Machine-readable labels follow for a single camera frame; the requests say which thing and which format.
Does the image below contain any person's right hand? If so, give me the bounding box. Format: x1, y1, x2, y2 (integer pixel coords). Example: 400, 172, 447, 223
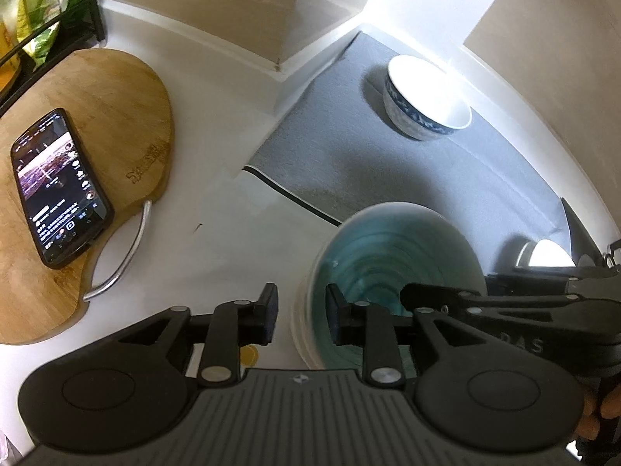
575, 381, 621, 454

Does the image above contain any grey dish mat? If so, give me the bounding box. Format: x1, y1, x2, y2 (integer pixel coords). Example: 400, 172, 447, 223
243, 31, 583, 273

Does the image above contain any black smartphone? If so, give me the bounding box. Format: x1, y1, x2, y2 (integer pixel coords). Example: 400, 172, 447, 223
10, 108, 114, 269

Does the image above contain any blue patterned white bowl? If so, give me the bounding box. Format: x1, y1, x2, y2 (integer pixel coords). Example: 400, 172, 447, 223
382, 55, 472, 141

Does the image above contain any black wire spice rack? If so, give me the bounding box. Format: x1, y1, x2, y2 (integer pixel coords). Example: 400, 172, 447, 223
0, 0, 108, 112

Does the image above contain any wooden cutting board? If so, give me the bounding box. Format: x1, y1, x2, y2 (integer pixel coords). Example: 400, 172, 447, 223
0, 49, 175, 345

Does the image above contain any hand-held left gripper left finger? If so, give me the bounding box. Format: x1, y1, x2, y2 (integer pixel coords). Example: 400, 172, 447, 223
119, 282, 279, 386

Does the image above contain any large white floral plate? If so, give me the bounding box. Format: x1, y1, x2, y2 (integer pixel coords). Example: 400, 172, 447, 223
514, 235, 576, 269

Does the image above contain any yellow snack packet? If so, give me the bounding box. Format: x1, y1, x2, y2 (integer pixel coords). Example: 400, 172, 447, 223
0, 0, 64, 66

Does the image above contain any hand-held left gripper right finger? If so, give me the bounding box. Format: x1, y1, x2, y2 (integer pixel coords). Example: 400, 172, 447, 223
326, 284, 491, 389

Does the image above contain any teal glazed bowl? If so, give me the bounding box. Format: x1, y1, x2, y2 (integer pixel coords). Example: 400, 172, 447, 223
310, 202, 486, 379

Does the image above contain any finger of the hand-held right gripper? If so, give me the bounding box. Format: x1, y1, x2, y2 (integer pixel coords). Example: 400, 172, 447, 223
400, 282, 491, 314
485, 263, 585, 294

